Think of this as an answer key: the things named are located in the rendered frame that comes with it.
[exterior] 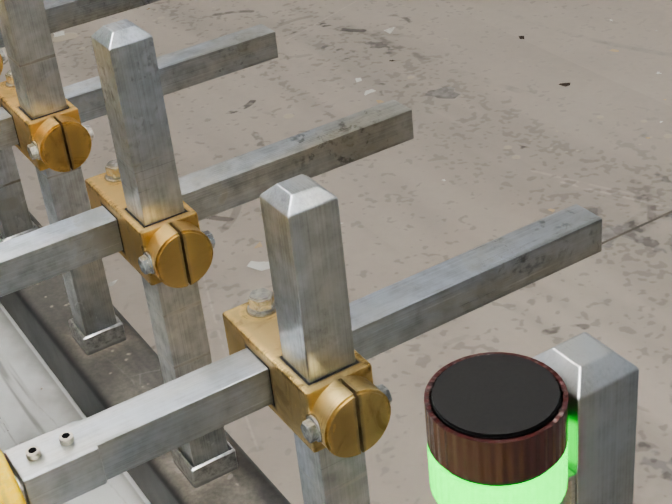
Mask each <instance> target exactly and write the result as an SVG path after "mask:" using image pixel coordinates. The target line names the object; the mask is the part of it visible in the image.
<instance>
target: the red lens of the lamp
mask: <svg viewBox="0 0 672 504"><path fill-rule="evenodd" d="M488 354H505V355H513V356H518V357H522V358H525V359H528V360H531V361H533V362H535V363H537V364H539V365H541V366H543V367H544V368H545V369H547V371H550V372H551V373H552V374H553V375H554V376H555V377H556V378H557V381H556V382H558V381H559V383H560V386H561V387H559V389H560V388H561V389H560V391H563V396H561V398H562V397H563V403H562V407H559V408H558V409H559V413H558V414H557V413H555V415H556V416H555V415H554V416H555V418H554V417H553V418H554V419H550V420H552V421H551V422H550V423H549V421H550V420H549V421H548V423H549V424H548V423H545V424H546V426H544V427H542V426H541V427H542V428H541V429H540V427H539V429H540V430H538V429H537V430H538V431H537V430H536V432H535V430H534V432H533V433H531V434H528V435H525V436H522V435H523V434H522V435H520V436H519V437H516V438H515V437H514V438H512V437H509V439H508V438H507V439H506V438H505V439H504V438H503V440H502V439H501V438H500V439H499V438H498V439H499V440H498V439H497V440H495V439H493V438H487V439H479V437H478V438H476V437H475V438H474V436H473V437H472V436H471V437H470V436H467V435H463V434H460V433H458V432H459V431H458V430H456V431H458V432H456V431H455V430H453V429H452V428H449V426H445V424H446V423H444V422H443V421H442V420H441V419H439V418H437V417H438V415H437V414H436V412H434V411H432V410H434V408H433V406H432V402H431V401H430V400H431V398H429V397H431V396H429V395H431V392H432V391H431V390H430V389H432V388H433V386H434V385H432V384H435V381H436V379H437V377H439V376H440V375H441V373H443V371H445V370H446V369H447V368H449V367H450V366H452V365H454V364H455V363H457V362H460V361H462V360H464V359H467V358H471V357H474V356H480V355H488ZM556 378H555V379H556ZM429 399H430V400H429ZM429 401H430V402H431V404H429V403H430V402H429ZM431 406H432V409H431ZM424 408H425V422H426V436H427V444H428V448H429V450H430V453H431V454H432V456H433V457H434V459H435V460H436V461H437V462H438V463H439V464H440V465H441V466H442V467H443V468H445V469H446V470H447V471H449V472H451V473H453V474H454V475H457V476H459V477H461V478H464V479H467V480H470V481H474V482H479V483H487V484H508V483H516V482H520V481H525V480H528V479H531V478H534V477H536V476H538V475H540V474H542V473H544V472H546V471H547V470H549V469H550V468H551V467H553V466H554V465H555V464H556V463H557V462H558V461H559V460H560V458H561V457H562V455H563V454H564V452H565V450H566V447H567V442H568V390H567V388H566V385H565V383H564V381H563V379H562V378H561V377H560V376H559V374H558V373H557V372H556V371H554V370H553V369H552V368H551V367H549V366H548V365H546V364H544V363H543V362H541V361H538V360H536V359H534V358H531V357H528V356H524V355H520V354H515V353H508V352H486V353H478V354H473V355H469V356H465V357H462V358H459V359H457V360H455V361H452V362H450V363H449V364H447V365H445V366H444V367H442V368H441V369H440V370H438V371H437V372H436V373H435V374H434V375H433V376H432V378H431V379H430V380H429V382H428V384H427V386H426V389H425V392H424ZM435 415H436V416H437V417H436V416H435ZM440 420H441V421H442V422H443V423H442V422H441V421H440ZM446 425H447V424H446ZM511 438H512V439H511ZM488 439H489V440H488Z"/></svg>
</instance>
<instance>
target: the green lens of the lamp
mask: <svg viewBox="0 0 672 504"><path fill-rule="evenodd" d="M427 450H428V464H429V478H430V487H431V491H432V494H433V496H434V498H435V499H436V501H437V503H438V504H560V502H561V501H562V499H563V497H564V496H565V493H566V490H567V483H568V442H567V447H566V450H565V452H564V454H563V455H562V457H561V458H560V460H559V461H558V462H557V463H556V464H555V465H554V466H553V467H551V468H550V469H549V470H548V471H547V472H545V473H544V474H542V475H541V476H539V477H537V478H534V479H532V480H530V481H527V482H524V483H520V484H515V485H509V486H487V485H480V484H475V483H471V482H468V481H465V480H463V479H460V478H458V477H456V476H455V475H453V474H451V473H450V472H449V471H447V470H446V469H445V468H443V467H442V466H441V465H440V464H439V463H438V462H437V461H436V460H435V459H434V457H433V456H432V454H431V453H430V450H429V448H428V444H427Z"/></svg>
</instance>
